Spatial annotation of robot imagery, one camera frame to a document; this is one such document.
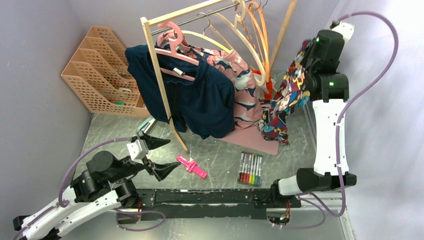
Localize pack of coloured markers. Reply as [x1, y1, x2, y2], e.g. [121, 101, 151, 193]
[237, 151, 263, 186]

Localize pink plastic hanger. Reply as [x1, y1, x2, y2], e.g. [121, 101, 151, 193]
[154, 21, 199, 81]

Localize pink patterned shorts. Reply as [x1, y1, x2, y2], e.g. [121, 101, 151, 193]
[175, 39, 263, 129]

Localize wooden clothes rack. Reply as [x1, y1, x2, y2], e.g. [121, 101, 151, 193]
[140, 0, 298, 154]

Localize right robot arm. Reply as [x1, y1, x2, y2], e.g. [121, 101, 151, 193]
[124, 30, 349, 207]

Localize light blue stapler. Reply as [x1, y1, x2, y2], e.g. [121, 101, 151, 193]
[137, 116, 157, 134]

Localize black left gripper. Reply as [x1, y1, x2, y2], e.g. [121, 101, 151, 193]
[108, 129, 181, 183]

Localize orange cloth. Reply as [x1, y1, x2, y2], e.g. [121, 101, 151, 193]
[252, 69, 275, 100]

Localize orange plastic hanger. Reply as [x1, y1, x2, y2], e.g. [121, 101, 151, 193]
[247, 1, 271, 78]

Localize peach plastic file organizer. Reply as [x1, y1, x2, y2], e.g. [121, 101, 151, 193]
[61, 26, 150, 118]

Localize comic print shorts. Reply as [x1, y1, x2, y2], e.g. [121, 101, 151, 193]
[256, 39, 313, 146]

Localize navy blue shorts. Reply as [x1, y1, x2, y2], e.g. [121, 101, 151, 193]
[124, 45, 235, 139]

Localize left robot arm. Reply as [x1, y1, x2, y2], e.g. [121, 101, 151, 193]
[13, 143, 180, 240]

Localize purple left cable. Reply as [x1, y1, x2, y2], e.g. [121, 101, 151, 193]
[13, 137, 133, 240]

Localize pink mat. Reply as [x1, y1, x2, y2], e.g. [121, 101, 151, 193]
[219, 125, 280, 155]

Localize pink plastic clip tool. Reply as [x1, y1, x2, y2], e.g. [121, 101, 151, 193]
[176, 155, 208, 179]

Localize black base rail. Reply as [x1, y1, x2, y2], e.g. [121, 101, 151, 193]
[126, 188, 302, 221]

